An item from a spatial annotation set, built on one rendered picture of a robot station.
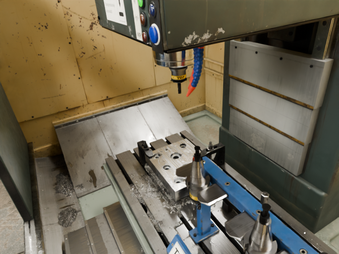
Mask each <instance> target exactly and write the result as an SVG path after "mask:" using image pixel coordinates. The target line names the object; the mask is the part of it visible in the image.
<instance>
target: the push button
mask: <svg viewBox="0 0 339 254"><path fill-rule="evenodd" d="M149 37H150V40H151V42H152V43H154V44H155V43H157V42H158V32H157V29H156V27H155V26H151V27H150V28H149Z"/></svg>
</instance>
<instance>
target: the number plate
mask: <svg viewBox="0 0 339 254"><path fill-rule="evenodd" d="M169 254H185V252H184V251H183V249H182V248H181V246H180V245H179V243H178V242H176V244H175V245H174V247H173V248H172V250H171V251H170V253H169Z"/></svg>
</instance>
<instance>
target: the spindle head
mask: <svg viewBox="0 0 339 254"><path fill-rule="evenodd" d="M95 4H96V9H97V14H98V16H97V18H98V20H99V24H100V26H102V28H105V29H107V30H110V31H112V32H115V33H118V34H120V35H123V36H125V37H127V38H130V39H132V40H135V41H137V42H140V43H142V44H145V43H144V41H141V40H138V39H137V35H136V28H135V20H134V13H133V6H132V0H124V7H125V14H126V20H127V25H124V24H121V23H117V22H114V21H111V20H108V19H107V16H106V10H105V5H104V0H95ZM159 8H160V20H161V31H162V43H163V52H164V53H167V54H170V53H175V52H179V51H184V50H188V49H193V48H198V47H203V46H207V45H212V44H216V43H221V42H226V41H230V40H235V39H239V38H244V37H249V36H253V35H258V34H262V33H267V32H271V31H276V30H281V29H285V28H290V27H295V26H300V25H304V24H309V23H313V22H318V21H323V20H327V19H332V18H336V17H339V0H159ZM139 12H140V13H141V12H144V13H145V15H146V17H147V26H146V27H143V26H142V25H141V28H142V31H143V30H146V31H147V32H148V35H149V28H150V25H149V16H148V6H147V0H145V7H144V8H143V9H141V8H140V7H139ZM145 45H147V46H150V47H152V44H151V40H150V37H149V43H148V44H145Z"/></svg>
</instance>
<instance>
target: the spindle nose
mask: <svg viewBox="0 0 339 254"><path fill-rule="evenodd" d="M193 52H194V50H193V49H188V50H184V51H179V52H175V53H170V54H167V53H163V54H160V53H158V52H156V51H153V58H154V62H155V63H156V64H157V65H158V66H161V67H167V68H179V67H186V66H191V65H194V54H193Z"/></svg>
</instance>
